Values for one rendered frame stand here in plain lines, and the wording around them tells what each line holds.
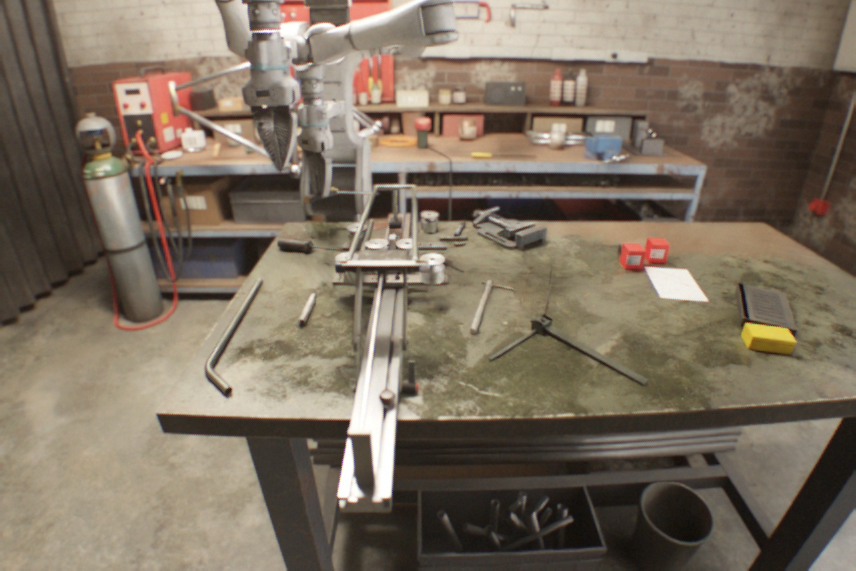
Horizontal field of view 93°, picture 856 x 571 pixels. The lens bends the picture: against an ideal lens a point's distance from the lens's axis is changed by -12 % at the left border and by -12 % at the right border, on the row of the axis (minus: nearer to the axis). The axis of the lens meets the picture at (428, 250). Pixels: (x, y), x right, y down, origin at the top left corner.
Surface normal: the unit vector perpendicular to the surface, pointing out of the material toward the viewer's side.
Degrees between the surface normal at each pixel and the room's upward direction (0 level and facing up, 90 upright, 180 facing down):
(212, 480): 0
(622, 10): 90
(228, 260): 90
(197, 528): 0
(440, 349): 0
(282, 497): 90
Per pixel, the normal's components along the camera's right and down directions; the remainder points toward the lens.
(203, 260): 0.01, 0.43
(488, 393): 0.00, -0.90
